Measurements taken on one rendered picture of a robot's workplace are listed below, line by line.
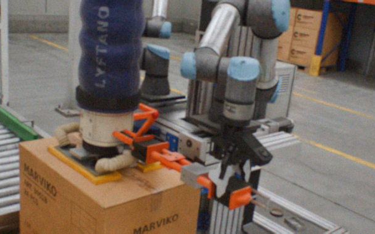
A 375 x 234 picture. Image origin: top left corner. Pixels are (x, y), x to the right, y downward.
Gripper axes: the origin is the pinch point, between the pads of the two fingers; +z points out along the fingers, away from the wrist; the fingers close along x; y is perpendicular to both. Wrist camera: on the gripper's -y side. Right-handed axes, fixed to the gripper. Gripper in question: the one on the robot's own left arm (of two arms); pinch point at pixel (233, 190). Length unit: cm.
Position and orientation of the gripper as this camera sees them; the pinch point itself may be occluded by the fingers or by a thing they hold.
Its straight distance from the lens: 124.8
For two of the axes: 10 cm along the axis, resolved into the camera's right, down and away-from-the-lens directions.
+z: -1.0, 9.5, 2.9
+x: -7.3, 1.3, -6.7
